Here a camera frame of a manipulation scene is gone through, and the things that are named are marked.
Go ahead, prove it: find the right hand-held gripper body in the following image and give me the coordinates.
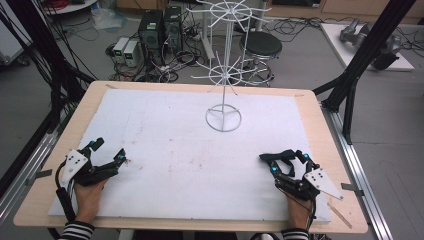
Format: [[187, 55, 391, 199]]
[[274, 167, 345, 203]]

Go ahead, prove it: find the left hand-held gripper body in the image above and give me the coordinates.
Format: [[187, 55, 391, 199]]
[[60, 148, 118, 188]]

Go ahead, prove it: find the person's right hand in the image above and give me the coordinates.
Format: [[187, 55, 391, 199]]
[[286, 193, 316, 231]]

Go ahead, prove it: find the person's left hand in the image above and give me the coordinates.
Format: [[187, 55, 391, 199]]
[[73, 178, 110, 225]]

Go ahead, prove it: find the grey metal clip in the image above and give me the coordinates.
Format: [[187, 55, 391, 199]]
[[340, 182, 365, 198], [24, 168, 54, 187]]

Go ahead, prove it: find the thin wooden stick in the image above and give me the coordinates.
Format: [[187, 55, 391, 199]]
[[326, 201, 354, 230]]

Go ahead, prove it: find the white foam board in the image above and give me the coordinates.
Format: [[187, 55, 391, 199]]
[[47, 88, 333, 224]]

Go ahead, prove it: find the grey power supply unit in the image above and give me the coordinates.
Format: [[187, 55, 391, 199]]
[[122, 39, 141, 68], [112, 36, 131, 64]]

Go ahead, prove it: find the white platform board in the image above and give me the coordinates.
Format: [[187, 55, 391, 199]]
[[319, 22, 416, 73]]

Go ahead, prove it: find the black computer tower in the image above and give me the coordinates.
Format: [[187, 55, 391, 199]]
[[137, 9, 165, 66], [162, 5, 184, 54]]

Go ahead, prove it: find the black round stool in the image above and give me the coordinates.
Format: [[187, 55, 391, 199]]
[[238, 30, 284, 88]]

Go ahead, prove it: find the clear plastic bag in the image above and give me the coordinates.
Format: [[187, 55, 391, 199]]
[[90, 5, 128, 32]]

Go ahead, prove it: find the white round table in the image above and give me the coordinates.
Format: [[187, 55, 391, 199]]
[[42, 0, 100, 16]]

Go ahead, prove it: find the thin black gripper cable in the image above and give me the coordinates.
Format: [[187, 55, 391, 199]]
[[276, 186, 318, 232]]

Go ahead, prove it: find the thick black gripper cable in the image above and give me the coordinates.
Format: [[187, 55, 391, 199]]
[[54, 159, 78, 223]]

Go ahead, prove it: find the aluminium rail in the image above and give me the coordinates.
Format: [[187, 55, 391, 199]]
[[320, 100, 395, 240], [0, 128, 64, 223]]

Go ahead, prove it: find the white wire display rack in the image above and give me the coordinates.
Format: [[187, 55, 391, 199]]
[[185, 0, 273, 133]]

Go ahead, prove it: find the black metal frame post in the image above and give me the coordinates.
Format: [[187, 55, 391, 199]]
[[312, 0, 418, 146], [0, 0, 97, 135]]

